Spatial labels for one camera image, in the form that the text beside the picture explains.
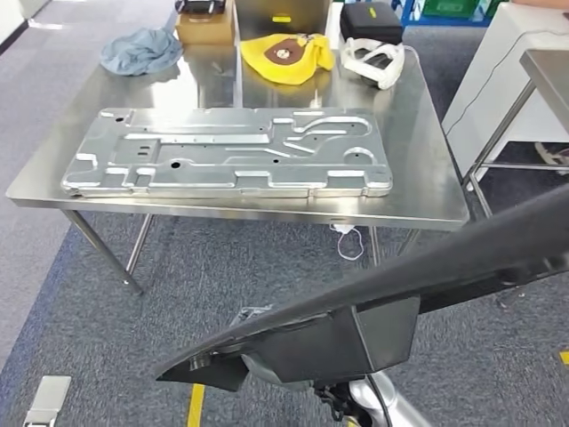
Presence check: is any black handheld controller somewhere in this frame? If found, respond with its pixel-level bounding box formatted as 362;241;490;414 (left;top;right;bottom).
174;0;227;17

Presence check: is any yellow bear print bag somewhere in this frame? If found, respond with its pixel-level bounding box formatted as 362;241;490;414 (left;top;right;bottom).
239;32;336;88

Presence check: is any blue metal shelf rack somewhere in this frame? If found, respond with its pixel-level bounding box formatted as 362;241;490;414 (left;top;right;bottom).
390;0;494;28

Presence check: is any brown cardboard box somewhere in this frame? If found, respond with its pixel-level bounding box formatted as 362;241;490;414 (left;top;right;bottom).
174;3;236;47

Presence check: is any blue grey cloth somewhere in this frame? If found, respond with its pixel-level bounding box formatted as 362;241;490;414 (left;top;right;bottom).
100;27;185;78

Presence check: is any black camera cable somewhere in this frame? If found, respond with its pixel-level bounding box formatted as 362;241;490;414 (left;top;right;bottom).
365;372;395;427

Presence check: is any black plastic panel part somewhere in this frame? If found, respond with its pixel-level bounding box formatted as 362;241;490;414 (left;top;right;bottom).
152;182;569;394

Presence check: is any thin black desk cable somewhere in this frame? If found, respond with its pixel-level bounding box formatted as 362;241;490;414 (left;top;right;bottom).
457;28;569;123

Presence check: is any stainless steel table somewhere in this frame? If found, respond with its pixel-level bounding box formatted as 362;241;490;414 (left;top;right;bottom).
461;48;569;221

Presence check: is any white power cable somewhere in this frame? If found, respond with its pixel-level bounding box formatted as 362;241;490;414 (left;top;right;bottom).
330;222;366;262

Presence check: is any stainless steel workbench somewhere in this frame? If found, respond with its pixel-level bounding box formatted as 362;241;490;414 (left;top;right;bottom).
5;10;471;297

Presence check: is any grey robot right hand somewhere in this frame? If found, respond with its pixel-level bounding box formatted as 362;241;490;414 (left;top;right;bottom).
230;304;314;394

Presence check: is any black zip case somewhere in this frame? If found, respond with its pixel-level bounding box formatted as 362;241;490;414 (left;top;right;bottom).
340;1;404;46

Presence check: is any stamped sheet metal plate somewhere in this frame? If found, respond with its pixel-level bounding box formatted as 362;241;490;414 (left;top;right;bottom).
60;107;395;200

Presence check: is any silver floor socket cover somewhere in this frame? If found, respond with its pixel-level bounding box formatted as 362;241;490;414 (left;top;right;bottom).
22;375;72;427

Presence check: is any grey laptop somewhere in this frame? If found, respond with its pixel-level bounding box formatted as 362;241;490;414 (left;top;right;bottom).
233;0;334;44

